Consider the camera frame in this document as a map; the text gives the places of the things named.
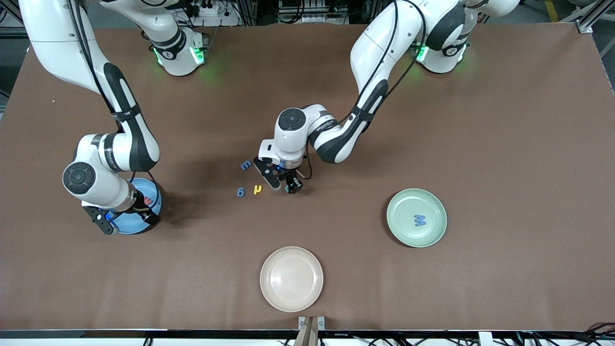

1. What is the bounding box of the blue plate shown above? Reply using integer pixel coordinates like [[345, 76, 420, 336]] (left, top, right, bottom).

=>
[[115, 178, 163, 235]]

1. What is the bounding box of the beige plate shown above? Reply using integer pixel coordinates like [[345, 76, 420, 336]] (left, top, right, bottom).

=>
[[260, 247, 324, 313]]

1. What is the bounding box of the pale green plate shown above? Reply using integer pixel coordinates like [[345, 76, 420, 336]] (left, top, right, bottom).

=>
[[386, 188, 448, 248]]

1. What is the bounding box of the grey equipment rack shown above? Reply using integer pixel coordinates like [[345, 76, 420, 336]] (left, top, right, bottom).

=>
[[278, 0, 351, 25]]

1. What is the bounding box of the white power strip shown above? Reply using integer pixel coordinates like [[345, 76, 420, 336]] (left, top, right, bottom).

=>
[[185, 2, 241, 27]]

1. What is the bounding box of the brown table cover sheet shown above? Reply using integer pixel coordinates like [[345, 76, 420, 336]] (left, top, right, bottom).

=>
[[0, 22, 615, 332]]

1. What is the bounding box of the brown post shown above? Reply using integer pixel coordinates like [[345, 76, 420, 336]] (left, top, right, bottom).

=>
[[294, 317, 319, 346]]

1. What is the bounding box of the aluminium frame profile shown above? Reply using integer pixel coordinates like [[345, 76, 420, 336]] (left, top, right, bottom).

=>
[[560, 0, 615, 34]]

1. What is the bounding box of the black cable bundle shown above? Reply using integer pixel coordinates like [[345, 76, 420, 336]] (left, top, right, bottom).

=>
[[519, 322, 615, 346]]

